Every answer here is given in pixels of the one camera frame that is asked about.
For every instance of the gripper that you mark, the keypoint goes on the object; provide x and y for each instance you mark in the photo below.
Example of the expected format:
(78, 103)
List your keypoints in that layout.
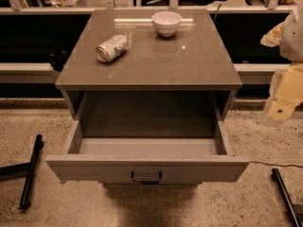
(294, 40)

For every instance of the grey top drawer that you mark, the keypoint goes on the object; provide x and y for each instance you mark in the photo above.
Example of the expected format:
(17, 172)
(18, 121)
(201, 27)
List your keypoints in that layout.
(187, 161)

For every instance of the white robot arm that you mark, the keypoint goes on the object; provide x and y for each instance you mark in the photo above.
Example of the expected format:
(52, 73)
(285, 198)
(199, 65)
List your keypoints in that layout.
(288, 35)

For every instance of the grey drawer cabinet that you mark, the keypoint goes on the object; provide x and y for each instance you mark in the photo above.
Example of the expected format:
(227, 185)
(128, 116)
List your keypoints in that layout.
(177, 87)

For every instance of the black right floor stand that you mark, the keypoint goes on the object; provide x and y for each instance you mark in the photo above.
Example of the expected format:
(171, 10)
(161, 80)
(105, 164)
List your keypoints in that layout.
(295, 211)

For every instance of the white ceramic bowl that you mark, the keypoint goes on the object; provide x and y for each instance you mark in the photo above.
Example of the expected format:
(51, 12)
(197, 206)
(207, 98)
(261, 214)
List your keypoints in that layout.
(166, 23)

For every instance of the crushed white soda can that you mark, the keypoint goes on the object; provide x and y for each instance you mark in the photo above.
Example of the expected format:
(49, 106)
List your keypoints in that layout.
(112, 48)

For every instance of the black top drawer handle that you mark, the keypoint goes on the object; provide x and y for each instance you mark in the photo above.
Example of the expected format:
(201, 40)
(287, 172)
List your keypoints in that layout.
(146, 180)

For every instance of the black clamp on rail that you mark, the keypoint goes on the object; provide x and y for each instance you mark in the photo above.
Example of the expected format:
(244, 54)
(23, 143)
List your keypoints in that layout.
(57, 61)

